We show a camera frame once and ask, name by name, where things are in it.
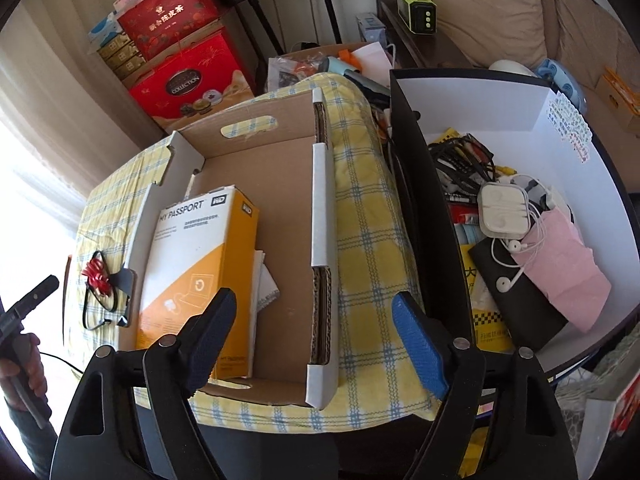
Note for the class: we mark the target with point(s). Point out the brown orange carton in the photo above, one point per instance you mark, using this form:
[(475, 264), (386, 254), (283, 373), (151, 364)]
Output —
[(620, 100)]

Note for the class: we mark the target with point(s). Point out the white booklet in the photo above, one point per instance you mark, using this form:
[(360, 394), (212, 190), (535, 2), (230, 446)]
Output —
[(265, 285)]

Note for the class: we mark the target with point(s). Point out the blue white tissue pack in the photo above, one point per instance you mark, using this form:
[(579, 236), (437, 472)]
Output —
[(104, 29)]

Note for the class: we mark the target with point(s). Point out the person's left forearm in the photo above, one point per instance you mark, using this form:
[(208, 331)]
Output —
[(25, 435)]

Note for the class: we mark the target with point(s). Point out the black speaker stand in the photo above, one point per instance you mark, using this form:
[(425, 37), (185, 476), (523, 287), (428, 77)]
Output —
[(331, 10), (257, 30)]

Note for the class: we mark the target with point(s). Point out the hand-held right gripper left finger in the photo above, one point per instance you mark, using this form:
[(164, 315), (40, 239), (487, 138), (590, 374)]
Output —
[(210, 340)]

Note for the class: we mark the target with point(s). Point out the pink paper bag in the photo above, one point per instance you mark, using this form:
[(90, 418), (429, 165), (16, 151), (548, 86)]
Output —
[(560, 270)]

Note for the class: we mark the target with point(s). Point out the white round object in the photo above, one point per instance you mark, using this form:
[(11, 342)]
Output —
[(510, 66)]

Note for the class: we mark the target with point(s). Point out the printed white carton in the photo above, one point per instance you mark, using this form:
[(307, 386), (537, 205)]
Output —
[(615, 400)]

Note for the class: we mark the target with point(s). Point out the blue white carton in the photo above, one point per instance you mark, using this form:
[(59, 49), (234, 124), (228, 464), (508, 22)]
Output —
[(371, 27)]

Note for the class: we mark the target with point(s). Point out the white curtain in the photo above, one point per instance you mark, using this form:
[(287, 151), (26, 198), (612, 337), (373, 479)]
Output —
[(45, 135)]

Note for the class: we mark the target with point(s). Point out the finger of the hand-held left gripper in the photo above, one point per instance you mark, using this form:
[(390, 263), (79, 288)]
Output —
[(35, 297)]

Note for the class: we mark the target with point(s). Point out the orange white hard drive box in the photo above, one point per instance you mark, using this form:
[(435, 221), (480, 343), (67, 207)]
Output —
[(190, 260)]

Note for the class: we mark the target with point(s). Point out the large white storage box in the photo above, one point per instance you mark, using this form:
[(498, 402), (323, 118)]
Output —
[(500, 105)]

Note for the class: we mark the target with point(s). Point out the yellow checked tablecloth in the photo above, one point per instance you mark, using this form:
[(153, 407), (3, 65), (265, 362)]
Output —
[(365, 240)]

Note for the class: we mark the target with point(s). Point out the yellow black packet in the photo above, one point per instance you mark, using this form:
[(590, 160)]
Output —
[(487, 320)]

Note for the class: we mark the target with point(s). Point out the red floral gift bag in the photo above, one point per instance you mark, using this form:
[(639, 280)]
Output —
[(170, 15)]

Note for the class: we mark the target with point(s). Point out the white earphones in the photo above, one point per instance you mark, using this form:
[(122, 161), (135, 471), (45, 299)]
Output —
[(501, 285)]

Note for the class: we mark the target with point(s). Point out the lime green portable device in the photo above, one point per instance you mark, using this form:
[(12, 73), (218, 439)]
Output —
[(417, 10)]

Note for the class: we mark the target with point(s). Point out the red Collection gift box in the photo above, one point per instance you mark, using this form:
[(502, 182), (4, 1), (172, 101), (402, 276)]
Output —
[(192, 85)]

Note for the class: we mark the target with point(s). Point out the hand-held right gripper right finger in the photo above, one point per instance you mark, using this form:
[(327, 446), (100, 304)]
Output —
[(420, 345)]

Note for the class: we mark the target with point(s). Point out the large beige sofa cushion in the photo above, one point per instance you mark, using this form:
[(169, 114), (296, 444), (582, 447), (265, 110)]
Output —
[(480, 10)]

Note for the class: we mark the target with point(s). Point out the red ribbon bow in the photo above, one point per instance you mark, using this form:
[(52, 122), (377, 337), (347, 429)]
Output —
[(97, 275)]

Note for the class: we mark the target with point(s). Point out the cardboard tray box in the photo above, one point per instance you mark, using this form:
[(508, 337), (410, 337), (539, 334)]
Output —
[(280, 220)]

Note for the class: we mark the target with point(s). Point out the light blue massager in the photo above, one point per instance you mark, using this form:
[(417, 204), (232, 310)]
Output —
[(560, 82)]

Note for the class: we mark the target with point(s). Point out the person's left hand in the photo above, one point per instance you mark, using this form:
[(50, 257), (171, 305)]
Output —
[(34, 355)]

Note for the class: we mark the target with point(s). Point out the gold box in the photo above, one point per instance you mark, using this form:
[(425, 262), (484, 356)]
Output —
[(122, 56), (114, 42), (130, 69)]

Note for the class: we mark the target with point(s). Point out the cluttered cardboard box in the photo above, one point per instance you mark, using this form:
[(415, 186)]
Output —
[(295, 67)]

